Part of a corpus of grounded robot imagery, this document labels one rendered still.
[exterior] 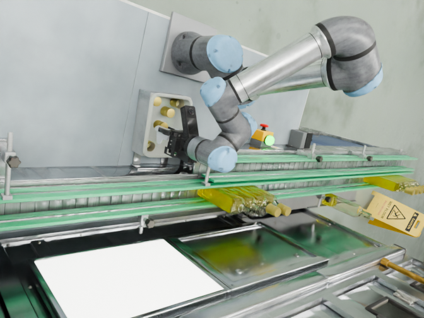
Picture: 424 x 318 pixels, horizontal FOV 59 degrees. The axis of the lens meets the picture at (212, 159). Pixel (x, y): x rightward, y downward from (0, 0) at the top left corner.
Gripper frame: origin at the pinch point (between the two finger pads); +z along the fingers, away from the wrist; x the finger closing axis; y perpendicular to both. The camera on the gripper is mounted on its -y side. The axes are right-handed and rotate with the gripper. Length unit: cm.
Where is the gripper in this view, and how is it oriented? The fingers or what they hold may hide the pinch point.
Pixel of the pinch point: (163, 127)
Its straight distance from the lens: 132.2
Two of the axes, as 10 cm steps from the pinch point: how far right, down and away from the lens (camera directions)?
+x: 7.5, 0.3, 6.6
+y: -2.1, 9.6, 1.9
